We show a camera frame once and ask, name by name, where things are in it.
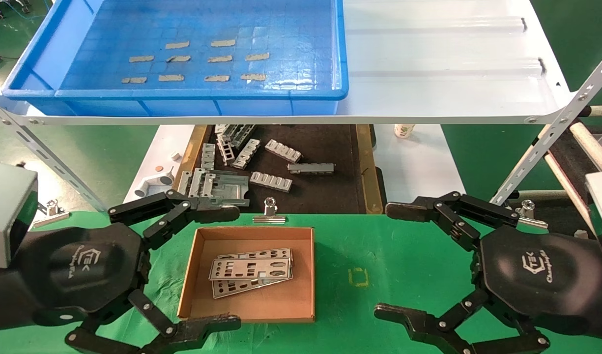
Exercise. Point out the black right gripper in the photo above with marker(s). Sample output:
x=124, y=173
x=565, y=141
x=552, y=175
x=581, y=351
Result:
x=541, y=275

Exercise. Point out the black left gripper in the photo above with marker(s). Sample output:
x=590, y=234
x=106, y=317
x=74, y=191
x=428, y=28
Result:
x=84, y=270

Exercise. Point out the silver metal IO shield plate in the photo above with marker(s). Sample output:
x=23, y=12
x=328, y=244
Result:
x=232, y=289
x=261, y=254
x=251, y=269

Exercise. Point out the shallow brown cardboard box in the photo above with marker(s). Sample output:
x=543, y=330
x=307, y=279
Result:
x=261, y=307

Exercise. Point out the black tray with wooden rim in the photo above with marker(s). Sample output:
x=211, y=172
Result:
x=325, y=196

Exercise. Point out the blue plastic tray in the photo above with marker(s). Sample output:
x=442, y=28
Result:
x=291, y=29

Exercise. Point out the green table cloth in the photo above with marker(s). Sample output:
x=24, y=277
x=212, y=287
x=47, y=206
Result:
x=379, y=246

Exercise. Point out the silver binder clip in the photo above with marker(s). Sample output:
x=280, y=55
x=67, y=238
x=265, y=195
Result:
x=50, y=214
x=529, y=219
x=269, y=216

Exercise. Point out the flat grey metal plate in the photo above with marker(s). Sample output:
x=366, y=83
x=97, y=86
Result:
x=229, y=187

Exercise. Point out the white plastic pipe fitting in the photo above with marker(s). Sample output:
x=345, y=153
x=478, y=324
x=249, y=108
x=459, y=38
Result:
x=156, y=183

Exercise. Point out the printed paper cup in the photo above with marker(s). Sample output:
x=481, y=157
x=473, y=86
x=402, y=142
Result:
x=404, y=131

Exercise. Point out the dark grey metal bar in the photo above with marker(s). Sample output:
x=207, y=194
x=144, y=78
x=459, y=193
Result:
x=310, y=168

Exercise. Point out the cream pipe with red strip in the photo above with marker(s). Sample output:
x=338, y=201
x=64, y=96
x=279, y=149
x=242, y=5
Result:
x=566, y=182

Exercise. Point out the black conveyor mat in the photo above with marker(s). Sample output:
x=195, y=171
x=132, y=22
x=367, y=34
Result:
x=573, y=155

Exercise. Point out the grey tape piece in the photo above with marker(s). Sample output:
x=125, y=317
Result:
x=133, y=80
x=253, y=77
x=219, y=59
x=224, y=43
x=257, y=57
x=179, y=58
x=171, y=77
x=177, y=45
x=141, y=59
x=217, y=78

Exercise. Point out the white metal shelf board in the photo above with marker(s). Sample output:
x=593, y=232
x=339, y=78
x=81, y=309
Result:
x=428, y=73

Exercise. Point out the perforated white shelf strut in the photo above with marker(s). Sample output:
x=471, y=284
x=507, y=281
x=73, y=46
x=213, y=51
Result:
x=551, y=128
x=40, y=147

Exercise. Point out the black office chair base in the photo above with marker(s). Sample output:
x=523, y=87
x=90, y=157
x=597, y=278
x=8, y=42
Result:
x=8, y=7

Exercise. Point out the narrow grey metal bracket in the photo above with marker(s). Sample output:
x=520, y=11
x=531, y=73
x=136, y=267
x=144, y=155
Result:
x=184, y=183
x=197, y=182

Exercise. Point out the grey slotted metal bracket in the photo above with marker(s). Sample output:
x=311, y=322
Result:
x=283, y=151
x=271, y=181
x=245, y=154

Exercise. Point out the small grey metal bracket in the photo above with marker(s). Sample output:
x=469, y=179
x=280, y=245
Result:
x=208, y=156

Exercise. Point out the ladder shaped metal bracket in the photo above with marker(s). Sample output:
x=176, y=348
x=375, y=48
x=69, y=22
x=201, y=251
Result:
x=225, y=149

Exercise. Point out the dark metal bracket pile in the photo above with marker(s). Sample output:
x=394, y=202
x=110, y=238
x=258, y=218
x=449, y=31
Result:
x=239, y=135

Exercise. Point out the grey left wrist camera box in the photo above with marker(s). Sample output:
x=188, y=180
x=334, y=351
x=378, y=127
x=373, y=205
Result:
x=6, y=211

